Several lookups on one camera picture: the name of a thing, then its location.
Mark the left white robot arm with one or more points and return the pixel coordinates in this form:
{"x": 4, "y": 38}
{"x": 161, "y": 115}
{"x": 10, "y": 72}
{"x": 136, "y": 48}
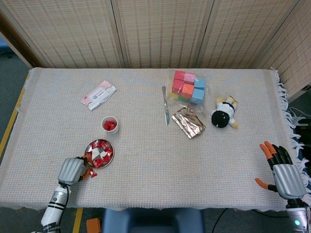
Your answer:
{"x": 54, "y": 204}

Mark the gold foil snack wrapper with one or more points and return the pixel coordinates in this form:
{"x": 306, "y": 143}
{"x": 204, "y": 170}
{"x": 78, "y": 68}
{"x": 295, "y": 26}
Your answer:
{"x": 189, "y": 123}

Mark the metal bowl of red candies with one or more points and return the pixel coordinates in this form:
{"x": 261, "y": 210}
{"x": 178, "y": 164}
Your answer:
{"x": 98, "y": 152}

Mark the beige waffle tablecloth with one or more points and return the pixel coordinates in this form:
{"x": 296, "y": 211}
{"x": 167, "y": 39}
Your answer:
{"x": 155, "y": 165}

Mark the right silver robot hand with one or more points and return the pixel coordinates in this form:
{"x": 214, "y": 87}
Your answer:
{"x": 289, "y": 182}

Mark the yellow cube block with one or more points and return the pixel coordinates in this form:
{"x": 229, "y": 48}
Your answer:
{"x": 173, "y": 96}

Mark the small orange box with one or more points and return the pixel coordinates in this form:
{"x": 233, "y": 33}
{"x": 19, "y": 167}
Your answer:
{"x": 93, "y": 225}

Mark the red cube block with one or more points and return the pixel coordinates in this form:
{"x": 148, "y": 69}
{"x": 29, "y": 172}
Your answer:
{"x": 177, "y": 85}
{"x": 179, "y": 74}

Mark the green cube block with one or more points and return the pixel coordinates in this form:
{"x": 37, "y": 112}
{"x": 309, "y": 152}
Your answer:
{"x": 183, "y": 98}

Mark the brown wooden board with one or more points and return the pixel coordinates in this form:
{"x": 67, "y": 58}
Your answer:
{"x": 17, "y": 38}

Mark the clear plastic bag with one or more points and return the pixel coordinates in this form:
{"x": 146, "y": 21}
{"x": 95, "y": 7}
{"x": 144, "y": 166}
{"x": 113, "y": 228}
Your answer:
{"x": 173, "y": 103}

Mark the black-headed plush doll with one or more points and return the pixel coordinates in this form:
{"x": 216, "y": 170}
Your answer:
{"x": 219, "y": 119}

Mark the bamboo folding screen panel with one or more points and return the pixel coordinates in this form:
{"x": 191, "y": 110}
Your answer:
{"x": 296, "y": 55}
{"x": 165, "y": 34}
{"x": 68, "y": 34}
{"x": 243, "y": 34}

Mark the pink white wet wipes pack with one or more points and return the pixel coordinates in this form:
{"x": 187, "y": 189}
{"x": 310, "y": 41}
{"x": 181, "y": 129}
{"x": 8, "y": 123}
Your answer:
{"x": 98, "y": 95}

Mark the pink cube block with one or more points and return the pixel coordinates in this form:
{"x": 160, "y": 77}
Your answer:
{"x": 190, "y": 78}

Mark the white paper cup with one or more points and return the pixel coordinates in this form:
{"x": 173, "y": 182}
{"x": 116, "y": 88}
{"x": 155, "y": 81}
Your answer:
{"x": 115, "y": 131}

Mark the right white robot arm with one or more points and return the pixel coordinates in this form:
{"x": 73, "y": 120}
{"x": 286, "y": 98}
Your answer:
{"x": 296, "y": 216}

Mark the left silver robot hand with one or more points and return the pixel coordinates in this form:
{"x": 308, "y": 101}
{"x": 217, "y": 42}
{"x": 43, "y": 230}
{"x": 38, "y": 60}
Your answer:
{"x": 70, "y": 171}

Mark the light blue cube block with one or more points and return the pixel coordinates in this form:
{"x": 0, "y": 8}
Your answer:
{"x": 197, "y": 95}
{"x": 200, "y": 83}

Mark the metal butter knife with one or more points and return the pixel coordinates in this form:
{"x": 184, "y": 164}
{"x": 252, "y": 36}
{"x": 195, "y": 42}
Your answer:
{"x": 166, "y": 106}

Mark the orange cube block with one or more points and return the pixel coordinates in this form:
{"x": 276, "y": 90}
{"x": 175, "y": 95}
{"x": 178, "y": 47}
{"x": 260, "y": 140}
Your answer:
{"x": 187, "y": 90}

